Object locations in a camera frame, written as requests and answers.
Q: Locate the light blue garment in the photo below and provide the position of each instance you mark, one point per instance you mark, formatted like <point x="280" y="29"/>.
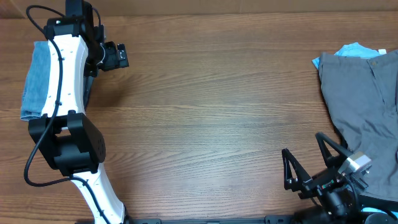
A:
<point x="349" y="56"/>

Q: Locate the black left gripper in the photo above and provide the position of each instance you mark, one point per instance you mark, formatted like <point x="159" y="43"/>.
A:
<point x="114" y="61"/>

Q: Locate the grey trousers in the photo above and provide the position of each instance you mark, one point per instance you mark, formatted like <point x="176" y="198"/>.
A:
<point x="361" y="97"/>

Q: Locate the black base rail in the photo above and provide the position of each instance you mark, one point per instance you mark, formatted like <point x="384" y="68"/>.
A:
<point x="268" y="219"/>

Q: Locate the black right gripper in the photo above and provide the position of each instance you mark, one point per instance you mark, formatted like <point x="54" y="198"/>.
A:
<point x="334" y="160"/>

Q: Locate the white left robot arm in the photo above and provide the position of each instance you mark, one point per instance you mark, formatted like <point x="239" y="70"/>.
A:
<point x="66" y="138"/>

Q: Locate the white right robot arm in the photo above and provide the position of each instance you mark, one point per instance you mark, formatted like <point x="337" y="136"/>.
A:
<point x="336" y="190"/>

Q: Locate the light blue denim jeans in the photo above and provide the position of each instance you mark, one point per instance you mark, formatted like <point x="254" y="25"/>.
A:
<point x="36" y="82"/>

